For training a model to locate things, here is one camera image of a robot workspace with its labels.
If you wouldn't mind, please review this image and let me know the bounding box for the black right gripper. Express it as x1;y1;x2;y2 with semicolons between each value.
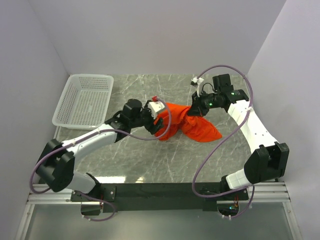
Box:
187;89;221;118

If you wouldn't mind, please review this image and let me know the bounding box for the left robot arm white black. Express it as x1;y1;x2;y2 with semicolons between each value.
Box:
32;97;168;201

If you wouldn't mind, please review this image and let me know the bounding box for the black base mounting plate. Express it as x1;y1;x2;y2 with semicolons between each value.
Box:
70;181;251;216

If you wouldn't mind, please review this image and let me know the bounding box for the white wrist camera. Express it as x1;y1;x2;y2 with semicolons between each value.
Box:
190;77;205;97
145;96;166;120

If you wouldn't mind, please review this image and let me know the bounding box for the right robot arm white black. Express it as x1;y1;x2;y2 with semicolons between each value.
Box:
187;74;290;200

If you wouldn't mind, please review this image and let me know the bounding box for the white perforated plastic basket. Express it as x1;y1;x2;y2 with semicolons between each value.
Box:
52;73;114;130

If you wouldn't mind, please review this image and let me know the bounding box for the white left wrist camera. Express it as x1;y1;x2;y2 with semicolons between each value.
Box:
145;96;166;120

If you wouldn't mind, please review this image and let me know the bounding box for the orange t-shirt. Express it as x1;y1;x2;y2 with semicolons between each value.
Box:
155;103;223;143

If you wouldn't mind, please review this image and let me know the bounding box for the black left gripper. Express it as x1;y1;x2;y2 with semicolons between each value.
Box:
130;100;165;134

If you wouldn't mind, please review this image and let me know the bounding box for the aluminium frame rail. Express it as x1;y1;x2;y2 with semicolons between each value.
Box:
26;182;291;205

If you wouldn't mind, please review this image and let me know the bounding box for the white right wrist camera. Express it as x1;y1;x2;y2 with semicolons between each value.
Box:
190;77;205;97

